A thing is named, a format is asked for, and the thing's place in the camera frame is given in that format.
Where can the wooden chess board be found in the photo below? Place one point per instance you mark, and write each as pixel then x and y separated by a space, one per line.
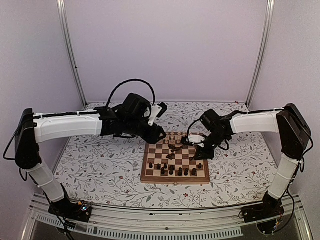
pixel 184 158

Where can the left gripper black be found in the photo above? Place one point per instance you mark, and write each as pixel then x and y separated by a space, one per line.
pixel 153 137

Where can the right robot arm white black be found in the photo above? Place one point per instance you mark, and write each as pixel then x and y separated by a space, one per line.
pixel 288 122

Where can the left aluminium frame post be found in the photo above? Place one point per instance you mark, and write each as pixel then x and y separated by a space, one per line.
pixel 61 6

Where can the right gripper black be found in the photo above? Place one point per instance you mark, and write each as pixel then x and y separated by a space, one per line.
pixel 206 155

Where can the dark piece placed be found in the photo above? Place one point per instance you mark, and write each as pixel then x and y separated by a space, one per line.
pixel 171 170

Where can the dark piece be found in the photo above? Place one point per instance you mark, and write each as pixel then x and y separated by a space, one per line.
pixel 162 171
pixel 194 172
pixel 180 172

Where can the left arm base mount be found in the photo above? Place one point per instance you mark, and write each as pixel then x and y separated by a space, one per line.
pixel 79 211

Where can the right aluminium frame post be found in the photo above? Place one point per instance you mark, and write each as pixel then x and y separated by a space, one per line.
pixel 270 4

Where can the row of white pieces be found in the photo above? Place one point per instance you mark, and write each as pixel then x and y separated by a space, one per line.
pixel 174 138

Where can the pile of dark pieces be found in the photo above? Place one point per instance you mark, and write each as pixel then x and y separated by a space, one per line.
pixel 173 150

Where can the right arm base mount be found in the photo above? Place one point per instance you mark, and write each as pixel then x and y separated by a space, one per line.
pixel 269 208

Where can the aluminium frame post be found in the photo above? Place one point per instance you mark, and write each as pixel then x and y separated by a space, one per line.
pixel 270 4
pixel 61 6

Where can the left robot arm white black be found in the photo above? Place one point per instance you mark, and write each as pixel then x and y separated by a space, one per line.
pixel 37 128

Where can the front aluminium rail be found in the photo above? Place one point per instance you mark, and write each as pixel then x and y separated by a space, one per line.
pixel 108 222

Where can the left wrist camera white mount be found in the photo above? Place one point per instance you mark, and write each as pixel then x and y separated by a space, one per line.
pixel 157 110

